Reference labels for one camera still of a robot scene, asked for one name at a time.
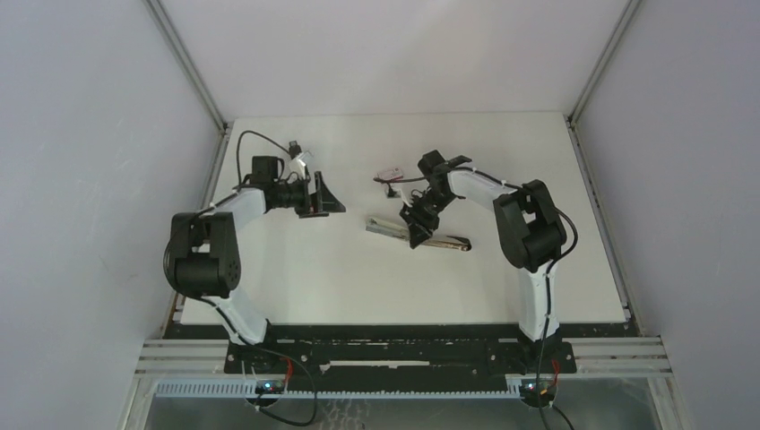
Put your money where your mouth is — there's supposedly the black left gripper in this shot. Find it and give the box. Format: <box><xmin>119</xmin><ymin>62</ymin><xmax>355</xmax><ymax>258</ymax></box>
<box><xmin>272</xmin><ymin>172</ymin><xmax>344</xmax><ymax>219</ymax></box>

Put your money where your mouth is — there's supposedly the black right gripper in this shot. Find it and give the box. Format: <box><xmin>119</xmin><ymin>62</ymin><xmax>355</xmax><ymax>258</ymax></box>
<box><xmin>399</xmin><ymin>190</ymin><xmax>456</xmax><ymax>249</ymax></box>

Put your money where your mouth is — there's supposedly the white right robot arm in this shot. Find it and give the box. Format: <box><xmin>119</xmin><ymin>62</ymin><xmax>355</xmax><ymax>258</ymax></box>
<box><xmin>400</xmin><ymin>150</ymin><xmax>567</xmax><ymax>373</ymax></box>

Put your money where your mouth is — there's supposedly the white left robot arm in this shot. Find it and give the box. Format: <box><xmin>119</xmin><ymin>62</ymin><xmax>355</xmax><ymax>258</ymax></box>
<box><xmin>163</xmin><ymin>156</ymin><xmax>346</xmax><ymax>374</ymax></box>

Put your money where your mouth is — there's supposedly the red white staple box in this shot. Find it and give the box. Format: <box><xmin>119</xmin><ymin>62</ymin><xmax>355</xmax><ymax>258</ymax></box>
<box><xmin>376</xmin><ymin>168</ymin><xmax>404</xmax><ymax>181</ymax></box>

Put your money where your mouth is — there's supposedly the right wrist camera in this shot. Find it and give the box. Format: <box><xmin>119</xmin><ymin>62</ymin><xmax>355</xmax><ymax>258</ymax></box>
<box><xmin>384</xmin><ymin>184</ymin><xmax>402</xmax><ymax>199</ymax></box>

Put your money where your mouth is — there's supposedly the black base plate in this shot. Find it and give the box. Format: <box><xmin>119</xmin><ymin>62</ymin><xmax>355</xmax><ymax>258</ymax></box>
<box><xmin>141</xmin><ymin>322</ymin><xmax>642</xmax><ymax>391</ymax></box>

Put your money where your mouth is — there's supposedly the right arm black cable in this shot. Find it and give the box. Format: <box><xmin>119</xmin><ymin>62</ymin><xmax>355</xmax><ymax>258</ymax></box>
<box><xmin>372</xmin><ymin>168</ymin><xmax>580</xmax><ymax>430</ymax></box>

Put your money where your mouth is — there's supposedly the white cable duct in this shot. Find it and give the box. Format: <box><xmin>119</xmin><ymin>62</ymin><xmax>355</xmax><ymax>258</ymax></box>
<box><xmin>154</xmin><ymin>379</ymin><xmax>522</xmax><ymax>400</ymax></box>

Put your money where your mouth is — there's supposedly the aluminium frame rail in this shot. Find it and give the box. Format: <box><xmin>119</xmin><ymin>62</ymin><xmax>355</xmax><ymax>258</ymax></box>
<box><xmin>145</xmin><ymin>0</ymin><xmax>233</xmax><ymax>324</ymax></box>

